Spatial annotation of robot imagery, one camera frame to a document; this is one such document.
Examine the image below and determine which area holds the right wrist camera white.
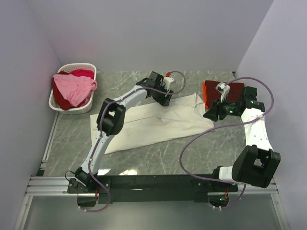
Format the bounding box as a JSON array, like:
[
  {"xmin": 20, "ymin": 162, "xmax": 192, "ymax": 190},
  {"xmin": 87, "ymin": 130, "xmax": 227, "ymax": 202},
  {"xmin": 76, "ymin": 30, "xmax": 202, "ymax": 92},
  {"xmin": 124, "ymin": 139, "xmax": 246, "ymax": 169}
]
[{"xmin": 215, "ymin": 82, "xmax": 230, "ymax": 102}]

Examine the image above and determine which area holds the black base beam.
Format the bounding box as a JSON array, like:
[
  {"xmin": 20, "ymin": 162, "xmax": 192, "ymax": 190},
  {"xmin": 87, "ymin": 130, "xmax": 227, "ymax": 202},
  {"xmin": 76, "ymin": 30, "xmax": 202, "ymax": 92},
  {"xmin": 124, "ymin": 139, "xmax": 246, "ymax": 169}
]
[{"xmin": 67, "ymin": 174, "xmax": 238, "ymax": 207}]

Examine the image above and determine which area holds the folded orange t-shirt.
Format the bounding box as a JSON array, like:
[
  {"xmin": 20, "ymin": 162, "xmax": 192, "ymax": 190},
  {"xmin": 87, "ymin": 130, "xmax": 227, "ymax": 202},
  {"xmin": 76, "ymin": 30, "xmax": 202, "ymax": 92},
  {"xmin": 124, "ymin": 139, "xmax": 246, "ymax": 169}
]
[{"xmin": 202, "ymin": 82, "xmax": 208, "ymax": 109}]

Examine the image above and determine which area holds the pink t-shirt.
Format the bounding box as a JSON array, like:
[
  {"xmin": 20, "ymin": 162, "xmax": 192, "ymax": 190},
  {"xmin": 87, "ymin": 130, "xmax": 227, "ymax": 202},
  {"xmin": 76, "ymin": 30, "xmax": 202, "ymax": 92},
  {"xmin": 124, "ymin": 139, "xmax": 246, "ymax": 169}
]
[{"xmin": 53, "ymin": 74, "xmax": 97, "ymax": 107}]

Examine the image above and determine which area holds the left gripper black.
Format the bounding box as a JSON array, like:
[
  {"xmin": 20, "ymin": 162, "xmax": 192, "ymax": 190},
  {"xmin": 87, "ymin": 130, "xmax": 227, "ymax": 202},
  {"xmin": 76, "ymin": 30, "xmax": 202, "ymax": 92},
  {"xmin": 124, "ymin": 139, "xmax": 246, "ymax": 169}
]
[{"xmin": 153, "ymin": 82, "xmax": 174, "ymax": 107}]

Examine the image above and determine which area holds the white plastic laundry basket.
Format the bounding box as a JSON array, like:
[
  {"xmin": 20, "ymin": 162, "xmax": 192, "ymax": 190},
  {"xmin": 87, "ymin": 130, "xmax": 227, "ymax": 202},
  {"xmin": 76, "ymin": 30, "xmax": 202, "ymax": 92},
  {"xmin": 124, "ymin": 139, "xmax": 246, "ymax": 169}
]
[{"xmin": 48, "ymin": 63, "xmax": 97, "ymax": 115}]

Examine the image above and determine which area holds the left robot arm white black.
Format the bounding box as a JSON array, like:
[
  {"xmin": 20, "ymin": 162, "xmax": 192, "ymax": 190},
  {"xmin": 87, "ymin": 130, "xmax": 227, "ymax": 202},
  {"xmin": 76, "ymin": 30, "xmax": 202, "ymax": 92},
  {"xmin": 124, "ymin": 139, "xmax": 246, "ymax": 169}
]
[{"xmin": 68, "ymin": 71, "xmax": 174, "ymax": 193}]

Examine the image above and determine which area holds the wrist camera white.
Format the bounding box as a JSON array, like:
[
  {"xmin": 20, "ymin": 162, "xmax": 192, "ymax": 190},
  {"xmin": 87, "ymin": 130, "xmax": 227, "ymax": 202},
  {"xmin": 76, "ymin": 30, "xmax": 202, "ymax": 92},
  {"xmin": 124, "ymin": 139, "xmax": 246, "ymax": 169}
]
[
  {"xmin": 215, "ymin": 82, "xmax": 230, "ymax": 102},
  {"xmin": 163, "ymin": 72, "xmax": 176, "ymax": 90}
]

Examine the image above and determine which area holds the cream white t-shirt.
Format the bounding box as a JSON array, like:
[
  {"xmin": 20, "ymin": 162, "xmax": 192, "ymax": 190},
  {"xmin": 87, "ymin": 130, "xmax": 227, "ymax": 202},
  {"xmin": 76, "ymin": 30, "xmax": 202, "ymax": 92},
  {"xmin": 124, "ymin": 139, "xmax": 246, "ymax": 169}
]
[{"xmin": 96, "ymin": 93, "xmax": 213, "ymax": 155}]

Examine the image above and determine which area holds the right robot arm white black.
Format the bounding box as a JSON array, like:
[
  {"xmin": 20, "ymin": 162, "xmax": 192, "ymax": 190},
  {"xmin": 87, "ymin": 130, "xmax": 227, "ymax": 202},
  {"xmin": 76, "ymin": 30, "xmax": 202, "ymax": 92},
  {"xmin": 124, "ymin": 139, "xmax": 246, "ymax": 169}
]
[{"xmin": 203, "ymin": 82, "xmax": 281, "ymax": 191}]

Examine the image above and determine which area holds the folded maroon t-shirt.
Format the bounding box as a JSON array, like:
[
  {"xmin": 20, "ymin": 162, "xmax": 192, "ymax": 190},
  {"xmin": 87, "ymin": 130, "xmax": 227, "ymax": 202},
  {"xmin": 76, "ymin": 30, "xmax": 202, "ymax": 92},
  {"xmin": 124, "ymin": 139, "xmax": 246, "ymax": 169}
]
[{"xmin": 205, "ymin": 80, "xmax": 245, "ymax": 110}]

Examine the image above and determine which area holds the red t-shirt in basket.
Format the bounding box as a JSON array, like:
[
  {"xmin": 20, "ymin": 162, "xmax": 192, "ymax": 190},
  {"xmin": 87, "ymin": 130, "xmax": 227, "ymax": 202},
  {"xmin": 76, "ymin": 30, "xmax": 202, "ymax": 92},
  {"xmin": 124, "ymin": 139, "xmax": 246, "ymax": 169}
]
[{"xmin": 51, "ymin": 69, "xmax": 94, "ymax": 111}]

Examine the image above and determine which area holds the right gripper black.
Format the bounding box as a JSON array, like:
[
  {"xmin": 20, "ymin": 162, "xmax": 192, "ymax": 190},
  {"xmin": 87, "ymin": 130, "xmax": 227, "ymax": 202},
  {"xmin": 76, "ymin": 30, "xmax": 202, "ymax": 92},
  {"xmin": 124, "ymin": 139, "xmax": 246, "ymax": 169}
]
[{"xmin": 203, "ymin": 94, "xmax": 240, "ymax": 122}]

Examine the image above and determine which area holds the aluminium frame rail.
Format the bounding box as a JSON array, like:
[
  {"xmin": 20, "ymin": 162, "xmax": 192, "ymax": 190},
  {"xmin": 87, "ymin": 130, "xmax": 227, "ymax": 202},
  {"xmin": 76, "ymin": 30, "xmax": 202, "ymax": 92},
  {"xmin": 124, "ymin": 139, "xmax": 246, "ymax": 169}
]
[{"xmin": 15, "ymin": 114, "xmax": 289, "ymax": 230}]

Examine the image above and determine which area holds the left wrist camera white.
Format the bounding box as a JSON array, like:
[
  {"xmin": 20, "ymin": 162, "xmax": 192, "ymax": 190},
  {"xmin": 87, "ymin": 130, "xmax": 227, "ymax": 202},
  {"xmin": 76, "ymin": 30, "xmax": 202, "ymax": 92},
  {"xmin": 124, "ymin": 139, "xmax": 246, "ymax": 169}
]
[{"xmin": 163, "ymin": 72, "xmax": 176, "ymax": 90}]

